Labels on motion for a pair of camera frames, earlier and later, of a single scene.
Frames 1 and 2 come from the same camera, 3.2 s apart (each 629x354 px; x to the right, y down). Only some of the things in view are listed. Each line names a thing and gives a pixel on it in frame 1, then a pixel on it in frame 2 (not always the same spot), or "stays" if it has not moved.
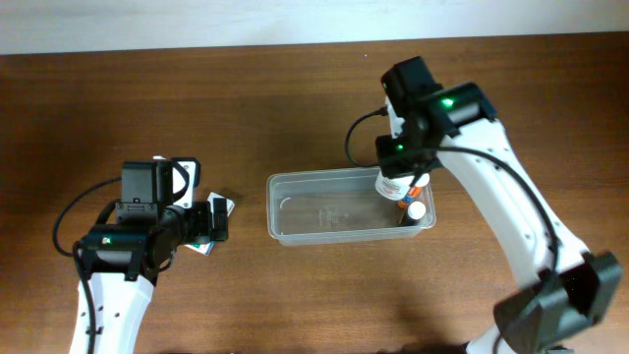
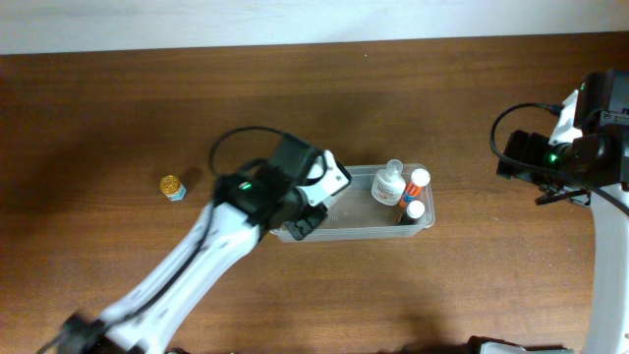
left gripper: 202,229 to 313,214
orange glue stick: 414,191 stays
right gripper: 389,164 to 524,147
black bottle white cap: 416,210 stays
